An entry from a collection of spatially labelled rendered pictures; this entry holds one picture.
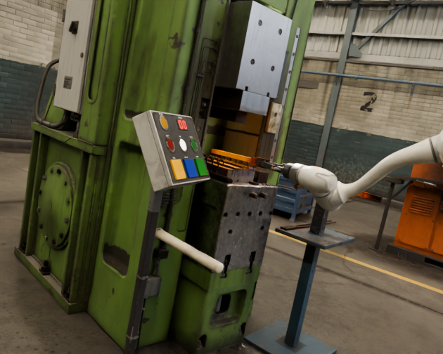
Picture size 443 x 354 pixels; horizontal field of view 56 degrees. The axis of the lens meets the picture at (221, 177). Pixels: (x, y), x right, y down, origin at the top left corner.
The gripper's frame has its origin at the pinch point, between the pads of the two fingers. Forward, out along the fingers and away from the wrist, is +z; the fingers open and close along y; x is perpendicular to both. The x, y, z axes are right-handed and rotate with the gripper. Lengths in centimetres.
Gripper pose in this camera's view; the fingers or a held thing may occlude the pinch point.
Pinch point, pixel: (261, 162)
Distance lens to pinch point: 206.5
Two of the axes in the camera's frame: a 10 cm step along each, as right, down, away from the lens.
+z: -6.7, -2.4, 7.0
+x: 1.9, -9.7, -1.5
